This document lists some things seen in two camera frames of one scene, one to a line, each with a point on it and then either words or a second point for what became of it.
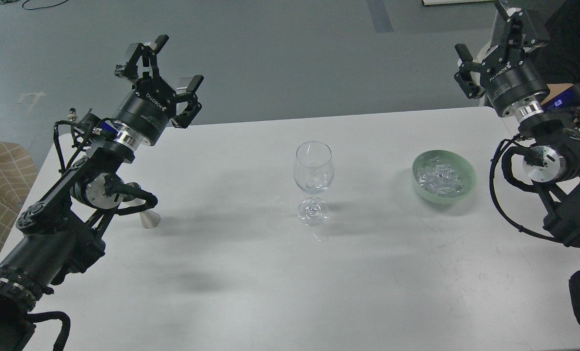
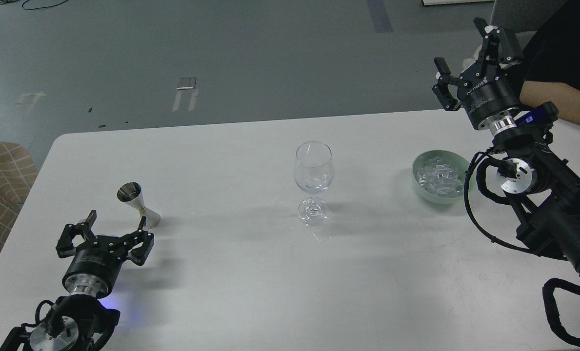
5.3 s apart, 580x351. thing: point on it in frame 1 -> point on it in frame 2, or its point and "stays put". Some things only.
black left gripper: (149, 109) -> (94, 267)
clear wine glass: (313, 172) stays put
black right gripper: (510, 80) -> (491, 95)
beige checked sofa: (6, 172) stays put
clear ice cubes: (440, 179) stays put
